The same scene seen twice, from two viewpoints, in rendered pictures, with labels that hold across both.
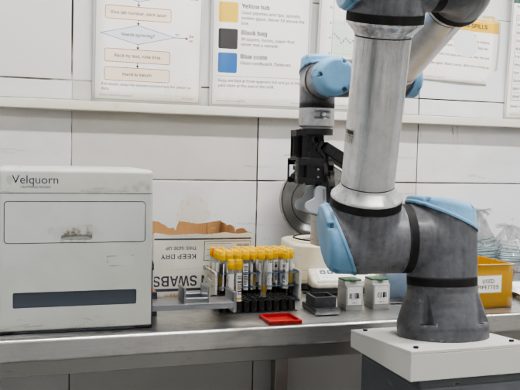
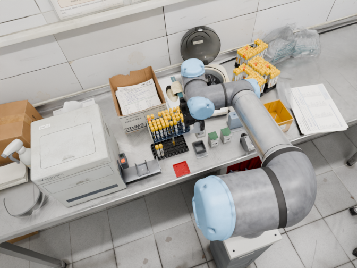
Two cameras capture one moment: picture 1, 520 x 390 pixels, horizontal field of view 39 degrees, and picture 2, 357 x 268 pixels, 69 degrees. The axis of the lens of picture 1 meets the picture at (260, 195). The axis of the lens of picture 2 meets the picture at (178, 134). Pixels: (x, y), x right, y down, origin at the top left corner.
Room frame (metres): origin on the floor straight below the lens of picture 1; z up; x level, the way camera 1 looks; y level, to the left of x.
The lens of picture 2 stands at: (0.91, -0.11, 1.98)
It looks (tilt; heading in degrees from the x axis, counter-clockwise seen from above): 56 degrees down; 6
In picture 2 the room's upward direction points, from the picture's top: 8 degrees counter-clockwise
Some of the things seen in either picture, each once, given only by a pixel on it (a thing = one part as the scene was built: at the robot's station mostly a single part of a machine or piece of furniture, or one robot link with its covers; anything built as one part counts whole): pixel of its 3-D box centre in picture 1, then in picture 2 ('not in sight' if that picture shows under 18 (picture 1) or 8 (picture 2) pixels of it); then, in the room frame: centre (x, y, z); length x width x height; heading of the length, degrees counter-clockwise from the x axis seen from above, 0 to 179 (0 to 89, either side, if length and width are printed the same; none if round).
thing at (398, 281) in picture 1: (402, 279); (238, 119); (1.69, -0.34, 0.92); 0.10 x 0.07 x 0.10; 103
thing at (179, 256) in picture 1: (189, 255); (138, 99); (1.83, 0.17, 0.95); 0.29 x 0.25 x 0.15; 18
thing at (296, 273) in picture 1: (251, 283); (168, 126); (1.67, 0.01, 0.91); 0.20 x 0.10 x 0.07; 108
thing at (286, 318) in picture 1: (280, 319); (181, 168); (1.45, -0.05, 0.88); 0.07 x 0.07 x 0.01; 18
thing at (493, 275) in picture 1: (471, 281); (271, 118); (1.68, -0.50, 0.93); 0.13 x 0.13 x 0.10; 17
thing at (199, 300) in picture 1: (182, 298); (137, 170); (1.43, 0.15, 0.92); 0.21 x 0.07 x 0.05; 108
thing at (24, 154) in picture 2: not in sight; (27, 159); (1.47, 0.64, 1.00); 0.09 x 0.08 x 0.24; 18
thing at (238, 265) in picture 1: (252, 282); (168, 142); (1.57, 0.01, 0.93); 0.17 x 0.09 x 0.11; 108
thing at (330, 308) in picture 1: (320, 302); (199, 148); (1.55, -0.14, 0.89); 0.09 x 0.05 x 0.04; 16
